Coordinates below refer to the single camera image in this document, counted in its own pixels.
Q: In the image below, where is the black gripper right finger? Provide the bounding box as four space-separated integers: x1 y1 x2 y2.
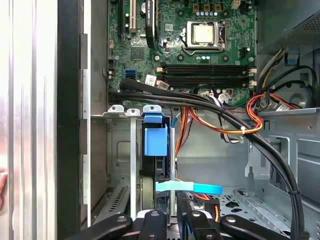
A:
176 191 291 240

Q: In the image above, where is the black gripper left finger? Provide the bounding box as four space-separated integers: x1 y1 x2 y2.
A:
64 194 172 240

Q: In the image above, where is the hard disk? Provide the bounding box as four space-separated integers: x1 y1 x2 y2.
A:
138 111 174 212

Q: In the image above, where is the metal disk bay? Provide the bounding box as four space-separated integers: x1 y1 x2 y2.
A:
91 104 181 226

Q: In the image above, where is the person's hand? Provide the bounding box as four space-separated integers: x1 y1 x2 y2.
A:
0 168 8 210

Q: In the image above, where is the black open PC case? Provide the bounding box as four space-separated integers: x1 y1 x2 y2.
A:
57 0 320 240

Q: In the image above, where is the black RAM slot bank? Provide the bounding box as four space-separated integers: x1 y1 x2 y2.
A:
156 63 258 89

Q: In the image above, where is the green motherboard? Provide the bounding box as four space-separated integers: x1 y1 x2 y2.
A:
107 0 258 108

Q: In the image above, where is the CPU socket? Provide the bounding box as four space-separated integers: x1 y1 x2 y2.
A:
181 20 227 54

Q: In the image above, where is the black graphics card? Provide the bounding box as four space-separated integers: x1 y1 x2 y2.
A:
144 0 160 50

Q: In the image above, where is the grey power supply unit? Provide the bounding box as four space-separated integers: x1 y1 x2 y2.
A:
257 0 320 55

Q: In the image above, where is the orange wire black connector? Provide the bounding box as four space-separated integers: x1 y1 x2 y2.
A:
174 177 221 223

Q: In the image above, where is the blue data wire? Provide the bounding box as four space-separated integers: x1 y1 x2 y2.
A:
154 180 223 196

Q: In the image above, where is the orange red yellow wire bundle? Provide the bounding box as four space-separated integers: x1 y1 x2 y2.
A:
174 91 301 156

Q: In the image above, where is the black cable bundle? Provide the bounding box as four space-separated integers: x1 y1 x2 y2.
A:
108 77 311 240

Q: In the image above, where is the yellow black wire bundle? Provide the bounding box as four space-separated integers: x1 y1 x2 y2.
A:
257 47 290 94

